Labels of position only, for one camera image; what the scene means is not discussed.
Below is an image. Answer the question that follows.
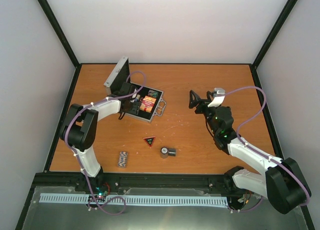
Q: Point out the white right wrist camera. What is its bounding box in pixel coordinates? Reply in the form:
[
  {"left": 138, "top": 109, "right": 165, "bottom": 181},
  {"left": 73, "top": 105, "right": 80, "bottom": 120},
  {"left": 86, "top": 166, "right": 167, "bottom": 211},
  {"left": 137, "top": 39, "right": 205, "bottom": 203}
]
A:
[{"left": 208, "top": 88, "right": 226, "bottom": 107}]

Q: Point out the red card deck box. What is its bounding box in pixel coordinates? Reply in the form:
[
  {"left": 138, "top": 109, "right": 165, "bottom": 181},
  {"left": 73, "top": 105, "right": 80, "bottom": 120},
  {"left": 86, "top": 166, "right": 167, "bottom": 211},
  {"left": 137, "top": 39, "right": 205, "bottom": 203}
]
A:
[{"left": 139, "top": 96, "right": 157, "bottom": 113}]

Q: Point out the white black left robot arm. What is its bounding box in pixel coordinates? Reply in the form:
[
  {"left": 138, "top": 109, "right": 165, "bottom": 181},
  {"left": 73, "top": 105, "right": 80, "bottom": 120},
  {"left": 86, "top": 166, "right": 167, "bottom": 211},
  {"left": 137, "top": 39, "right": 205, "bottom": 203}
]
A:
[{"left": 60, "top": 82, "right": 143, "bottom": 191}]

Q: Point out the black chip stack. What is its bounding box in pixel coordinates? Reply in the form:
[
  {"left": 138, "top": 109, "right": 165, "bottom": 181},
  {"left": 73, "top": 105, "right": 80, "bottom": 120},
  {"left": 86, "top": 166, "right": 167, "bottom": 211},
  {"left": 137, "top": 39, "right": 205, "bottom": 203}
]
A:
[{"left": 168, "top": 148, "right": 177, "bottom": 157}]

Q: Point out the grey chip stack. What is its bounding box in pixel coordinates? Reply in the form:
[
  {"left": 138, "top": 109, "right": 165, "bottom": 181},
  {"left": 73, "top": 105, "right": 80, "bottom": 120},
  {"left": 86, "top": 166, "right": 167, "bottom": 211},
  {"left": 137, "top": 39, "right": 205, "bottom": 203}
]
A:
[{"left": 160, "top": 147, "right": 169, "bottom": 159}]

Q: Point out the light blue cable duct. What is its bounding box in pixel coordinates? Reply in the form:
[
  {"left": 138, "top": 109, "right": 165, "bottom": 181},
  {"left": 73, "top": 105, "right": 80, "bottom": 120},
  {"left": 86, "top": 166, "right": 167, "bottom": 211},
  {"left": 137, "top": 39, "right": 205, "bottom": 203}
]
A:
[{"left": 38, "top": 193, "right": 228, "bottom": 208}]

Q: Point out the aluminium poker case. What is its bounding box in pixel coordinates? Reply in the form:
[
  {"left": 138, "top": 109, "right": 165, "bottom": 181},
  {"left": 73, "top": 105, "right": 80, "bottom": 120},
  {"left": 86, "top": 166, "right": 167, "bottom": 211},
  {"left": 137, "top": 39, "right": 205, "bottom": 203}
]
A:
[{"left": 104, "top": 56, "right": 167, "bottom": 123}]

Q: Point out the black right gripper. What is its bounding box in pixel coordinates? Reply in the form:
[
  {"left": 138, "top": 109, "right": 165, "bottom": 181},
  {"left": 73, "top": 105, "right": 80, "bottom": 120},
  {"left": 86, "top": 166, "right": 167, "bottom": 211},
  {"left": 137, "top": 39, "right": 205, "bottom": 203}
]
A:
[{"left": 189, "top": 90, "right": 219, "bottom": 134}]

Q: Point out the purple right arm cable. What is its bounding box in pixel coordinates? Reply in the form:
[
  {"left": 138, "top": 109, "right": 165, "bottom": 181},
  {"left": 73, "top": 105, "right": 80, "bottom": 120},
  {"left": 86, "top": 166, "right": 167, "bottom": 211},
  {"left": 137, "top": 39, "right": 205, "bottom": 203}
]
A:
[{"left": 214, "top": 86, "right": 312, "bottom": 213}]

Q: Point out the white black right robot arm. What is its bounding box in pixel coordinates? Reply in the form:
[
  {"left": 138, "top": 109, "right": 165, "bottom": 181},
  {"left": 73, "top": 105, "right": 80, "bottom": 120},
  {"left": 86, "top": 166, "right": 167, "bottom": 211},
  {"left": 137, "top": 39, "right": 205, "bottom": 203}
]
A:
[{"left": 188, "top": 88, "right": 312, "bottom": 214}]

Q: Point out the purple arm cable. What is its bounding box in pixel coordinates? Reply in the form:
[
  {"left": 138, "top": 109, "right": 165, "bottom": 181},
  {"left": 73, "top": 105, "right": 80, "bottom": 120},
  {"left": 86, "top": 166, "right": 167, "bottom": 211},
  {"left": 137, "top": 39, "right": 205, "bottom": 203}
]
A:
[
  {"left": 63, "top": 71, "right": 147, "bottom": 215},
  {"left": 214, "top": 86, "right": 312, "bottom": 213}
]

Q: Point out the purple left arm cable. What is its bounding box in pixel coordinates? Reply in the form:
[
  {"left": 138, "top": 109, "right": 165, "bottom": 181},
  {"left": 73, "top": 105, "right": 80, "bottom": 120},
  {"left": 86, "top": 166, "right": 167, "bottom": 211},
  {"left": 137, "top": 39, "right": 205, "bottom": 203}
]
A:
[{"left": 63, "top": 71, "right": 147, "bottom": 215}]

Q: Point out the red green triangular button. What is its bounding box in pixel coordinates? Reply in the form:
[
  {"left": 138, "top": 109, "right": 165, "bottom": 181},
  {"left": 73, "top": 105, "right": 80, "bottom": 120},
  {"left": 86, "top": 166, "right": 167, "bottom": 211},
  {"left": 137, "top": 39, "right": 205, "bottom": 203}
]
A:
[{"left": 143, "top": 136, "right": 156, "bottom": 148}]

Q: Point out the blue white chip stack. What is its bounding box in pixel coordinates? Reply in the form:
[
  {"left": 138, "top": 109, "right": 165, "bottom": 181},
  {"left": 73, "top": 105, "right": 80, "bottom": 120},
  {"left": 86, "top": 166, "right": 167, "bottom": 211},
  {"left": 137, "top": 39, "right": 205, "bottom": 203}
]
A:
[{"left": 117, "top": 151, "right": 129, "bottom": 168}]

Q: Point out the black enclosure frame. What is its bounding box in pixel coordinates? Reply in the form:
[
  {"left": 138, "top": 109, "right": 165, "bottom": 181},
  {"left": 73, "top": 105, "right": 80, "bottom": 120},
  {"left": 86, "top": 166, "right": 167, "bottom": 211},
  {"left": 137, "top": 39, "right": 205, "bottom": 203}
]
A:
[{"left": 14, "top": 0, "right": 316, "bottom": 230}]

